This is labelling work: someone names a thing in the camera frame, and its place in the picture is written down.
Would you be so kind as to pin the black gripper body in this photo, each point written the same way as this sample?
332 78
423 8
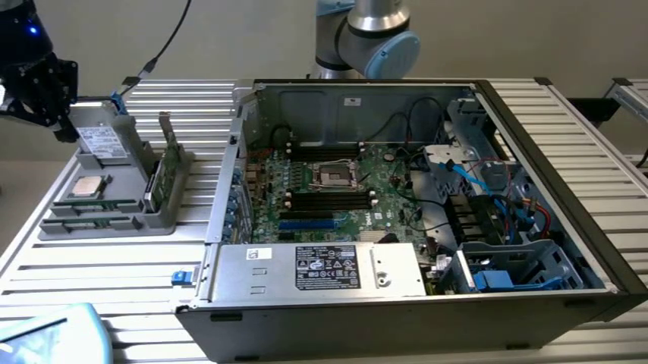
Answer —
23 34

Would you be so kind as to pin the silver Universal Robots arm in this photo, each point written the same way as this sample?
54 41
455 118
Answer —
372 34

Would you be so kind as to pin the black RAM slot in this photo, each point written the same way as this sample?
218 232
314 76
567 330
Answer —
332 203
326 157
332 193
326 145
326 149
332 208
326 153
332 198

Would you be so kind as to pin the silver disk with label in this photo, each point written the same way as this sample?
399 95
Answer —
102 140

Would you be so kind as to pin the silver CPU chip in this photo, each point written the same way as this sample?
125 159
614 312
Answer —
89 187

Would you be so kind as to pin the green graphics card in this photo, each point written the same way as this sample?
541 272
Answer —
165 178

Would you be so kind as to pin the grey parts rack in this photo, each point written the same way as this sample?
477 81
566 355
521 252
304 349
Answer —
157 223

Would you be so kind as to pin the blue case latch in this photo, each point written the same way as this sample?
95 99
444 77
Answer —
182 277

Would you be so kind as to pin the metal CPU socket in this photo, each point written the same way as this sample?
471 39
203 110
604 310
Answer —
332 175

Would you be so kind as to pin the black expansion slot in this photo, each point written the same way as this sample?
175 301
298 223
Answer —
306 215

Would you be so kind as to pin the blue expansion slot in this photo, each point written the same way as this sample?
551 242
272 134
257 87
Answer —
306 224

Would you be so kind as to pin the silver power supply unit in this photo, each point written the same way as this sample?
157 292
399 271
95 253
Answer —
284 273

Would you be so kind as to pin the green motherboard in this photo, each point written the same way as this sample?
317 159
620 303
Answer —
349 220

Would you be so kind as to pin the round coin cell battery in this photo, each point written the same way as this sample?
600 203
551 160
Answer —
389 155

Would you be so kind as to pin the silver chipset heatsink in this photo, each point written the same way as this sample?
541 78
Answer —
373 237

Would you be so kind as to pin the metal disk bay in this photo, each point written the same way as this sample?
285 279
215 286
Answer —
465 125

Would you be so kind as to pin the open black PC case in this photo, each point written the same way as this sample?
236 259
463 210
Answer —
385 326

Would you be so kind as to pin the grey disk bay blue caddy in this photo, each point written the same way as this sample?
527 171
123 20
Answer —
511 261

